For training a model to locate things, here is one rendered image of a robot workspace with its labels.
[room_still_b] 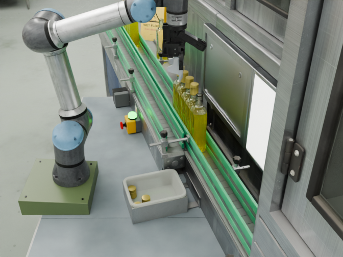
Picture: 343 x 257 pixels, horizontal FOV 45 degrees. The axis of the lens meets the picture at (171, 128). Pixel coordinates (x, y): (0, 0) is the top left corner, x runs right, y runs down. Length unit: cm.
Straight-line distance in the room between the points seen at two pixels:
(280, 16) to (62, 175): 100
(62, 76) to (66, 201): 48
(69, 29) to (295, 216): 98
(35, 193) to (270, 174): 119
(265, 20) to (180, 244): 83
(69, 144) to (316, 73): 118
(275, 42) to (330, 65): 83
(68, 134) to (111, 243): 44
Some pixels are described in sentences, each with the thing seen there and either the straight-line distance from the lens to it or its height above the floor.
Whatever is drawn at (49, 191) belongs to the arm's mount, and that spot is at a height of 82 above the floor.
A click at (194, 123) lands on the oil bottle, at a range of 164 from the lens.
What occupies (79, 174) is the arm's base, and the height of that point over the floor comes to 85.
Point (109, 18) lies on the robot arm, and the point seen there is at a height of 149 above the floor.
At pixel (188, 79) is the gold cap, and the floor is 116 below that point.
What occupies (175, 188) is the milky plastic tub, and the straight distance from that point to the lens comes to 170.
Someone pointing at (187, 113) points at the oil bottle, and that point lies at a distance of 169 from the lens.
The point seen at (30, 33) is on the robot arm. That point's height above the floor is 143.
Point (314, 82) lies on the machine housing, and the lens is 56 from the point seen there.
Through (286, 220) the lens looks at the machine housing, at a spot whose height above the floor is 143.
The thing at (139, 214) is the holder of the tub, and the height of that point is 79.
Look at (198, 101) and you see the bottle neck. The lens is 160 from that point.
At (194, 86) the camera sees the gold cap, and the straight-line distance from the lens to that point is 163.
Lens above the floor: 191
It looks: 34 degrees down
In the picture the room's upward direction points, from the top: straight up
